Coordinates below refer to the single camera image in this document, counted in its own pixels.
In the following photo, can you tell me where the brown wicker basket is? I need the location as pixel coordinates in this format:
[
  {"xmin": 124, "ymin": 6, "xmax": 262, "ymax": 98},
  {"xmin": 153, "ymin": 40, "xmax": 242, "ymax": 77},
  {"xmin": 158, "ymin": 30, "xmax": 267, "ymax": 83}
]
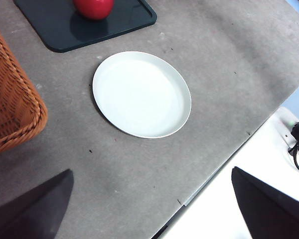
[{"xmin": 0, "ymin": 19, "xmax": 49, "ymax": 157}]

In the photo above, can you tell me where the black rectangular tray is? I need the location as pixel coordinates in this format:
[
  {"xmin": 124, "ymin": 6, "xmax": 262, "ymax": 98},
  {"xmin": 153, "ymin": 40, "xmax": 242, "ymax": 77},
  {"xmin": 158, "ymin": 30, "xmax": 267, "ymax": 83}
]
[{"xmin": 13, "ymin": 0, "xmax": 157, "ymax": 53}]

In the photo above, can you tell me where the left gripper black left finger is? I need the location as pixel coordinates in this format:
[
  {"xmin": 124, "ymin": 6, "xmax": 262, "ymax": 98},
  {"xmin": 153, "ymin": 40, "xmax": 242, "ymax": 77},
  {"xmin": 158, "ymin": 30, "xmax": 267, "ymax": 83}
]
[{"xmin": 0, "ymin": 169, "xmax": 74, "ymax": 239}]

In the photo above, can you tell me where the grey round plate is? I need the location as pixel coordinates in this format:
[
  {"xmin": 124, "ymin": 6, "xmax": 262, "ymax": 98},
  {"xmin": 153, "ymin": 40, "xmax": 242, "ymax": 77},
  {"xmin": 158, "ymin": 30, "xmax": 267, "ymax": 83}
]
[{"xmin": 92, "ymin": 51, "xmax": 192, "ymax": 139}]

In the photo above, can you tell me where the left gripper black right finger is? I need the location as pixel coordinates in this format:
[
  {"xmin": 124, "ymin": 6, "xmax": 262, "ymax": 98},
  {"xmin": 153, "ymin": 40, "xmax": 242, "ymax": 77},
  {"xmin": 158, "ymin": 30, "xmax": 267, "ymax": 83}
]
[{"xmin": 231, "ymin": 166, "xmax": 299, "ymax": 239}]

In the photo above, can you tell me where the red tomato with green stem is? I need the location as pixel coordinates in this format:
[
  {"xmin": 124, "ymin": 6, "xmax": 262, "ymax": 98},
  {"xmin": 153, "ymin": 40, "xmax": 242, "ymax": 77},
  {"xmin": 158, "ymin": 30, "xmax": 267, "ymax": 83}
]
[{"xmin": 73, "ymin": 0, "xmax": 115, "ymax": 21}]

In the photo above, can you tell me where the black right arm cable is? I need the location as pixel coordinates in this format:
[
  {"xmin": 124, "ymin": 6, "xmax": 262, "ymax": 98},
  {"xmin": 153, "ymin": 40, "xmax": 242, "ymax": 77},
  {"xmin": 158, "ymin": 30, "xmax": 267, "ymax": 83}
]
[{"xmin": 288, "ymin": 142, "xmax": 299, "ymax": 173}]

